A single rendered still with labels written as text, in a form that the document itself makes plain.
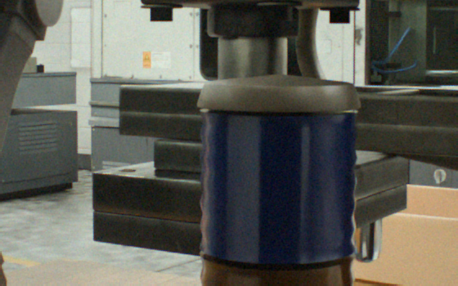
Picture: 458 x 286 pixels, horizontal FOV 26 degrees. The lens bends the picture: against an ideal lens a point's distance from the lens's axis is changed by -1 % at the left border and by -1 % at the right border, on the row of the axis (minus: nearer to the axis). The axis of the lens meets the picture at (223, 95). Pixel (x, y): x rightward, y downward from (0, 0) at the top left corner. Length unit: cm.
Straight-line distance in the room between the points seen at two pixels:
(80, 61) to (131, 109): 889
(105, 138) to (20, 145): 120
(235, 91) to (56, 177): 772
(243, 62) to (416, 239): 235
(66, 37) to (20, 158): 221
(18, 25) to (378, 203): 48
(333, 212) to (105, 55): 637
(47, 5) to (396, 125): 57
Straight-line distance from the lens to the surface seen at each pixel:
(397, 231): 287
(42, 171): 780
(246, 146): 22
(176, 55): 621
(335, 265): 23
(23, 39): 96
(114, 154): 654
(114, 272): 133
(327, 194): 22
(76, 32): 945
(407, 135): 45
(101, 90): 658
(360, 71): 546
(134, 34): 642
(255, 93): 22
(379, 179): 56
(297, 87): 22
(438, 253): 283
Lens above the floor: 121
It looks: 3 degrees down
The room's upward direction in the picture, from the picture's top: straight up
